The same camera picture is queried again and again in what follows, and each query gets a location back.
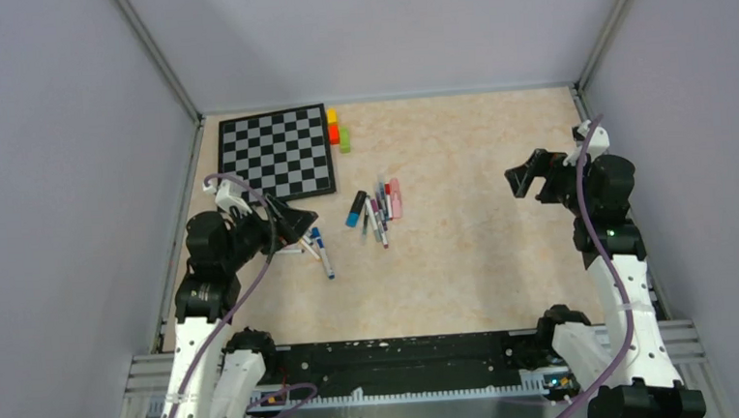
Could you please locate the white pen blue cap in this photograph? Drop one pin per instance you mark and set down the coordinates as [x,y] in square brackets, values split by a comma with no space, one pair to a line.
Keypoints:
[318,240]

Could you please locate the white grey marker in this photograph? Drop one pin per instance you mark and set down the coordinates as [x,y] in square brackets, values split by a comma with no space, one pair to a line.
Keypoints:
[370,212]

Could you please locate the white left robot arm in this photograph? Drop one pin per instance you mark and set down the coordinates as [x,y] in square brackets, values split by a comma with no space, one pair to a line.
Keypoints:
[215,370]

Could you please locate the black and grey chessboard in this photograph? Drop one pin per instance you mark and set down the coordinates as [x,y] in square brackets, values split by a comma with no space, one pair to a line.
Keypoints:
[286,154]

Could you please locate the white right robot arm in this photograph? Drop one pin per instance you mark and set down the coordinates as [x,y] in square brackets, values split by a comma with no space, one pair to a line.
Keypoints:
[635,377]

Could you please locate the yellow toy block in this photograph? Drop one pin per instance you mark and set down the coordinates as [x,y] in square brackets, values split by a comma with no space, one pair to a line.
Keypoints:
[332,117]

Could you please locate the grey slotted cable duct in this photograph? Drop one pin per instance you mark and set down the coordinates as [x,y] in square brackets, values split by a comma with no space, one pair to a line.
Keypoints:
[530,386]

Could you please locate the pink highlighter marker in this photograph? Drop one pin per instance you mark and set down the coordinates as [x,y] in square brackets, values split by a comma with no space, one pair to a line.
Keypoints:
[395,197]

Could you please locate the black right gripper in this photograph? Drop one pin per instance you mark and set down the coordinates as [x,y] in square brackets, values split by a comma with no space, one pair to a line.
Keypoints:
[542,163]

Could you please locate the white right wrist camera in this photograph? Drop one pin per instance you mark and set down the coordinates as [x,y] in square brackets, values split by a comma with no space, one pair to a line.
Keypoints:
[594,135]

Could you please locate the purple white pen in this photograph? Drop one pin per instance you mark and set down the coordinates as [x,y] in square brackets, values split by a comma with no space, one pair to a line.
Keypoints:
[379,223]

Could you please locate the blue capped pen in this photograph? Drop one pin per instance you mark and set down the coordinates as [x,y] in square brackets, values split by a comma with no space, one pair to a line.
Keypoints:
[382,201]

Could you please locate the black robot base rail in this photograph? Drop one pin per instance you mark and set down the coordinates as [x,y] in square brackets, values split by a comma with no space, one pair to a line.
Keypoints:
[411,365]

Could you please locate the orange toy block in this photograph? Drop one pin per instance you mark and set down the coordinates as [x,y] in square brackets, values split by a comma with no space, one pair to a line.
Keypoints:
[334,133]

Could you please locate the green toy block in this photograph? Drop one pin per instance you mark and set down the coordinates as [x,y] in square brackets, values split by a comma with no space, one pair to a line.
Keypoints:
[345,140]

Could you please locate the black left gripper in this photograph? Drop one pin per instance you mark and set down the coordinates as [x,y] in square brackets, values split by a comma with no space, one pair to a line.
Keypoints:
[288,225]

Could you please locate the black blue highlighter marker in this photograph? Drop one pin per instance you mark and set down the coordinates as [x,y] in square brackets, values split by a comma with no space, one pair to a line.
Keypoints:
[358,203]

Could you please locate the green transparent pen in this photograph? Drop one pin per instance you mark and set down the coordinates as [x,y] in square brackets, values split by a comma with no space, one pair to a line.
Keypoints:
[365,224]

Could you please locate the red capped white pen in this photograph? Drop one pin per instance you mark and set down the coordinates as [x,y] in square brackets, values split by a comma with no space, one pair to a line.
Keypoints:
[388,202]

